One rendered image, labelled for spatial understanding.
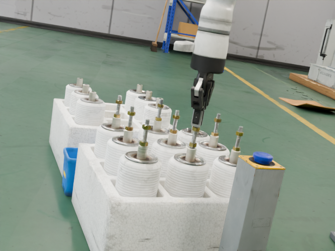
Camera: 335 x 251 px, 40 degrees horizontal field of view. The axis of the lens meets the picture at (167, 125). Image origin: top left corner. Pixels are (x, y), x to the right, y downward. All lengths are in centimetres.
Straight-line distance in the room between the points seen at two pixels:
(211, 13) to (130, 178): 39
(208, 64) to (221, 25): 8
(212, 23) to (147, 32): 647
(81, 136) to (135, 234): 55
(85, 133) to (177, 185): 52
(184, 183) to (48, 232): 37
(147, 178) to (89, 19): 654
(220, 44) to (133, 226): 43
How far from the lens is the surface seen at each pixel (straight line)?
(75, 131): 148
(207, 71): 100
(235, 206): 98
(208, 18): 100
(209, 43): 100
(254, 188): 93
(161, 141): 118
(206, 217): 107
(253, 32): 771
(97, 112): 151
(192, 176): 105
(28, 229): 122
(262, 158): 94
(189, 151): 107
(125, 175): 101
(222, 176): 110
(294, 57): 794
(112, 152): 111
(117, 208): 98
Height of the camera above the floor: 57
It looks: 14 degrees down
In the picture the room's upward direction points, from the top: 10 degrees clockwise
